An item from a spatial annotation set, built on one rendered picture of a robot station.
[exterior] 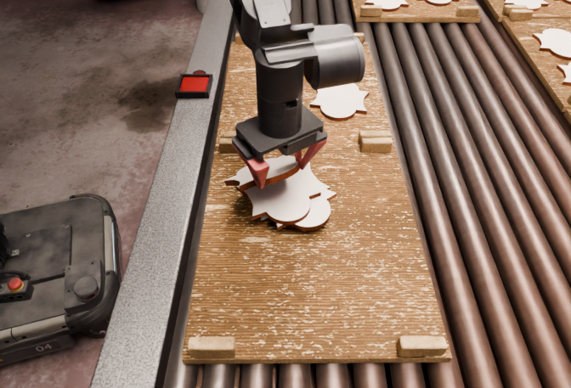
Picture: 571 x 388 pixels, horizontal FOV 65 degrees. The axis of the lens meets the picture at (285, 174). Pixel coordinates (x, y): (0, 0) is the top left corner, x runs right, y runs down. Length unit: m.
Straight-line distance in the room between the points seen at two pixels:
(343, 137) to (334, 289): 0.34
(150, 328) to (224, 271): 0.13
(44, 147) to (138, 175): 0.56
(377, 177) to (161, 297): 0.42
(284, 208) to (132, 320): 0.27
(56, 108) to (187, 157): 1.99
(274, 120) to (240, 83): 0.50
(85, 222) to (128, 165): 0.59
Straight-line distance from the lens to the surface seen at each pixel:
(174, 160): 0.90
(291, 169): 0.64
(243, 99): 1.00
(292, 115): 0.56
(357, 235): 0.73
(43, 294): 1.66
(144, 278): 0.74
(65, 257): 1.69
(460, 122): 1.02
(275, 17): 0.54
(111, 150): 2.43
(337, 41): 0.56
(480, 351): 0.70
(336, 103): 0.97
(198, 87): 1.06
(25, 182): 2.43
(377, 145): 0.86
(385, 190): 0.81
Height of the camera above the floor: 1.51
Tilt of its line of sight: 45 degrees down
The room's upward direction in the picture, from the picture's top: straight up
